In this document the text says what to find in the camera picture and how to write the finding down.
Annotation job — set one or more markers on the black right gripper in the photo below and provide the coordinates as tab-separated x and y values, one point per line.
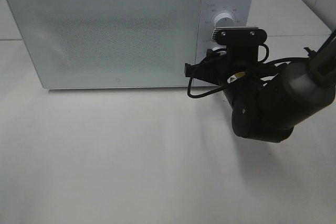
217	67

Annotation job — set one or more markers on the white microwave door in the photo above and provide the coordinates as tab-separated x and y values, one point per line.
87	44

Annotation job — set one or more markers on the white microwave knob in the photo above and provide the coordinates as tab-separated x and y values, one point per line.
223	19
217	48

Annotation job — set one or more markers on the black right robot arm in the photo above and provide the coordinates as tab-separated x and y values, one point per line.
268	97

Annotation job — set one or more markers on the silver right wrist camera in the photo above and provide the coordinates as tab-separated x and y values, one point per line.
242	42

